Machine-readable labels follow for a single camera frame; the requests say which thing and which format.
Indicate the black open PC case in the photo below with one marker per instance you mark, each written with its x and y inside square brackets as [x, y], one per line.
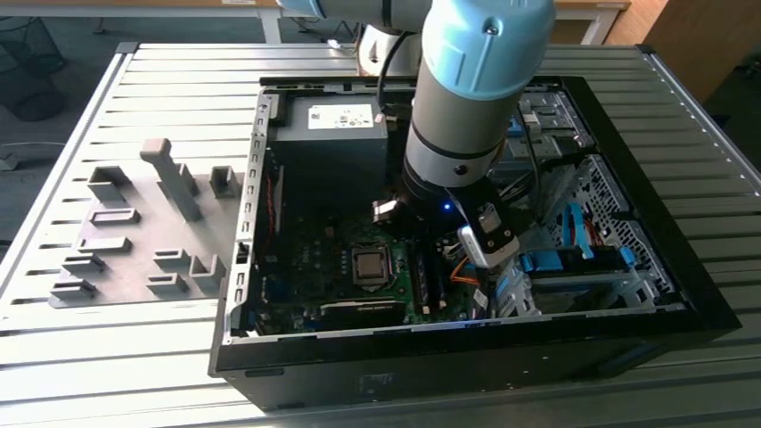
[417, 370]

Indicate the black graphics card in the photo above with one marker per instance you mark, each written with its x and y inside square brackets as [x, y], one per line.
[363, 314]

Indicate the gray power supply unit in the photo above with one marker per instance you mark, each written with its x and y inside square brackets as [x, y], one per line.
[327, 151]

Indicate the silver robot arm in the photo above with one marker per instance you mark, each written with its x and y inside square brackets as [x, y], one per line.
[477, 53]

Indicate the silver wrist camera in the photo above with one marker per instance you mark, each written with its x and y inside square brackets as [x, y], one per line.
[477, 250]

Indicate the metal drive cage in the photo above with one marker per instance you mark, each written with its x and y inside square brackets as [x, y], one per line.
[559, 111]

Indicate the pale chair base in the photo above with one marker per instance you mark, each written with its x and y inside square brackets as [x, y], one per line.
[13, 158]

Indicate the brown wooden cabinet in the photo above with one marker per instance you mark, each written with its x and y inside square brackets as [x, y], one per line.
[702, 40]

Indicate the blue carrier with black disk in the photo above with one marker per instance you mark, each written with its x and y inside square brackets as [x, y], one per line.
[545, 260]

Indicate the CPU socket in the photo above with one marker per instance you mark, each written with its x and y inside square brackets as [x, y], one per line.
[370, 264]

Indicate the black camera bracket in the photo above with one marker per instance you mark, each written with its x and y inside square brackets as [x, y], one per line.
[477, 200]

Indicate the gray parts rack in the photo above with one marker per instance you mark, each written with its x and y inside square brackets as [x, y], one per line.
[149, 232]

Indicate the green motherboard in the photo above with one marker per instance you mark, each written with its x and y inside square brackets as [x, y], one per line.
[322, 276]

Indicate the metal disk bay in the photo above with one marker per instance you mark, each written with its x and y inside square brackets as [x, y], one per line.
[595, 290]

